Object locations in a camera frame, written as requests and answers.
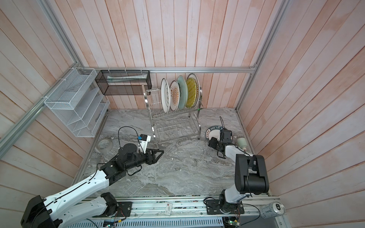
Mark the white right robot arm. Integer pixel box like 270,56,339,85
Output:
208,127,270,213

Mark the white plate with cloud outline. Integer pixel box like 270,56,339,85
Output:
161,78,171,113

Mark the yellow woven plate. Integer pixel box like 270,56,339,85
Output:
185,78,198,108

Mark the pale green cup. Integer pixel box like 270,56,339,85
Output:
236,137,248,152

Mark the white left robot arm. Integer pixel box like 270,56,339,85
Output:
21,143,164,228

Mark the large orange sunburst plate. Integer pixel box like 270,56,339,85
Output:
187,73,201,107

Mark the small orange sunburst plate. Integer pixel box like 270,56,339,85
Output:
170,80,180,111

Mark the green rim white plate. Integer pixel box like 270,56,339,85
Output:
205,125,223,142

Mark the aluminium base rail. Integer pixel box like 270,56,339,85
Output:
68,196,286,228

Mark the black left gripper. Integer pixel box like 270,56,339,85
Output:
125,148,164,170

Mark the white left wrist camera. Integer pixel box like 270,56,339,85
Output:
138,134,151,154

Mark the silver drink can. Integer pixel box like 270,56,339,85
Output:
260,201,286,219

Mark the steel two-tier dish rack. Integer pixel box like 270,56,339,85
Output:
144,88,203,148

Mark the pale green flower plate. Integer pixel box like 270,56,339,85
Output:
177,76,188,110

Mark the white wire mesh shelf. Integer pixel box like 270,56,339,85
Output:
45,68,110,138

